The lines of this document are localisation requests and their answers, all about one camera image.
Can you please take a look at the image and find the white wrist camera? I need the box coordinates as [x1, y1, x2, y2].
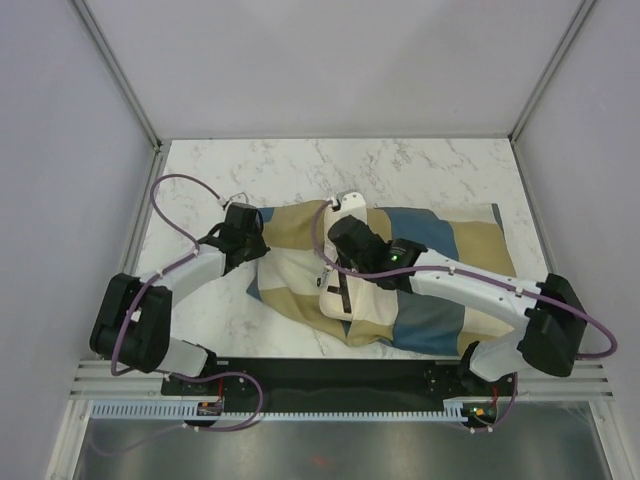
[218, 192, 249, 210]
[324, 190, 367, 225]

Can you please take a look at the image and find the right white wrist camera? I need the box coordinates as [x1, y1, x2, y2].
[324, 190, 367, 225]

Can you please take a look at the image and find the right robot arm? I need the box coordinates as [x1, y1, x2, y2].
[327, 216, 586, 395]

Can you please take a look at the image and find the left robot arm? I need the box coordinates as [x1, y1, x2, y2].
[89, 202, 269, 394]

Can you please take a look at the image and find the left aluminium frame post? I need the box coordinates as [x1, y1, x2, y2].
[69, 0, 164, 151]

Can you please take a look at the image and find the blue beige checked pillowcase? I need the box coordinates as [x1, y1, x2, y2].
[247, 200, 516, 356]

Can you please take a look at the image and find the cream bear print pillow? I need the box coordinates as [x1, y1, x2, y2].
[314, 207, 398, 326]

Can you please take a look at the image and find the white slotted cable duct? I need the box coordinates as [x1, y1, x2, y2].
[89, 397, 495, 422]

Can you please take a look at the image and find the aluminium frame post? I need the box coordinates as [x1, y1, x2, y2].
[509, 0, 601, 146]
[69, 0, 164, 151]

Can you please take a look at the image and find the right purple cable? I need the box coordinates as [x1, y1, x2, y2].
[312, 199, 617, 436]

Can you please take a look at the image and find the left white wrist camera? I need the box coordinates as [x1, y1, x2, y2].
[218, 192, 249, 210]

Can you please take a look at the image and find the right aluminium frame post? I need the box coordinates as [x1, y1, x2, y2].
[509, 0, 601, 146]

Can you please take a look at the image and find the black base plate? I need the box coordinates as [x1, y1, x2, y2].
[161, 355, 514, 411]

